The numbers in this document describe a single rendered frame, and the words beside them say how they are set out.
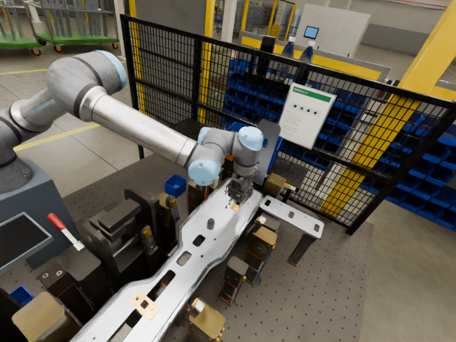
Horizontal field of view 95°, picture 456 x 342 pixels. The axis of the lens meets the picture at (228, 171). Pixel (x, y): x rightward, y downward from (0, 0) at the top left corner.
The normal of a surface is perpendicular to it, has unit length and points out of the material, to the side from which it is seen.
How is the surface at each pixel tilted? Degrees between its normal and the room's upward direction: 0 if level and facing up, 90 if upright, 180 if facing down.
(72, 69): 23
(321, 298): 0
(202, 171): 90
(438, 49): 90
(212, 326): 0
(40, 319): 0
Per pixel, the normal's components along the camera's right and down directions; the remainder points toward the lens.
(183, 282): 0.15, -0.77
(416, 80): -0.50, 0.48
